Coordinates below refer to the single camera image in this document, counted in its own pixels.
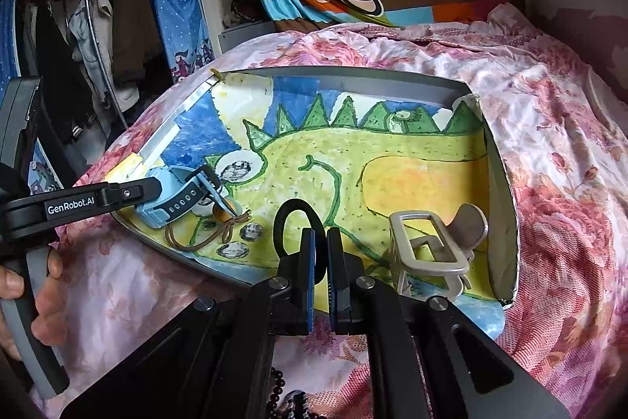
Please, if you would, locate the brown cord bracelet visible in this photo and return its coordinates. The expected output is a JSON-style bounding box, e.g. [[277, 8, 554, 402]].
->
[[164, 208, 253, 253]]

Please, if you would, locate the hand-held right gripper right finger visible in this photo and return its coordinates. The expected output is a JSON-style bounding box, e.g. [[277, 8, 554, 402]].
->
[[327, 227, 572, 419]]

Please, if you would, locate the tray with dinosaur drawing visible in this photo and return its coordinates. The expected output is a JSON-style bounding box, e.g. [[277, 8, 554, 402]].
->
[[105, 73, 506, 341]]

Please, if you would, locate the blue smartwatch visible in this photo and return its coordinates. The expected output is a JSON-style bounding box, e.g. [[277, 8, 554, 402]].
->
[[133, 164, 231, 229]]

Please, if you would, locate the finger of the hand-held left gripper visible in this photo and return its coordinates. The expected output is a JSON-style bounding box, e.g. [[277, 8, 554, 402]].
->
[[189, 166, 236, 214], [105, 177, 165, 210]]

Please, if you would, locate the clothes rack with garments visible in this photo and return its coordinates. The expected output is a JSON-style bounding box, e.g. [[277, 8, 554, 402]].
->
[[20, 0, 165, 140]]

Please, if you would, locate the grey box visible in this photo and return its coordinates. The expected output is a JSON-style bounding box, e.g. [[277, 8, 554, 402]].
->
[[217, 22, 276, 55]]

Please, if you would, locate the person's left hand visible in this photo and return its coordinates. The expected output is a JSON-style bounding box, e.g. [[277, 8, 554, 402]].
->
[[0, 249, 64, 361]]

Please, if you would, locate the grey bead chain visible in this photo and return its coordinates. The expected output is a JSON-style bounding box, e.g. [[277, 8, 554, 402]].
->
[[285, 391, 315, 419]]

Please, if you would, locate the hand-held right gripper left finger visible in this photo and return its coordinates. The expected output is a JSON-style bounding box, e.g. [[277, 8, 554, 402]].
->
[[59, 227, 315, 419]]

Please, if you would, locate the black hair tie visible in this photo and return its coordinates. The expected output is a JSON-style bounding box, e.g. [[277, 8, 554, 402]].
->
[[273, 199, 325, 287]]

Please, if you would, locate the black bead bracelet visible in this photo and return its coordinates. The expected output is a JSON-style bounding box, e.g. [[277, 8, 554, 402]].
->
[[265, 365, 287, 419]]

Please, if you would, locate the pink floral blanket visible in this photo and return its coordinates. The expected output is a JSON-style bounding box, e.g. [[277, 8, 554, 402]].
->
[[29, 2, 628, 419]]

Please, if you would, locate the beige hair claw clip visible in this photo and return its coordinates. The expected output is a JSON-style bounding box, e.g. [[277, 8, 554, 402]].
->
[[389, 202, 490, 302]]

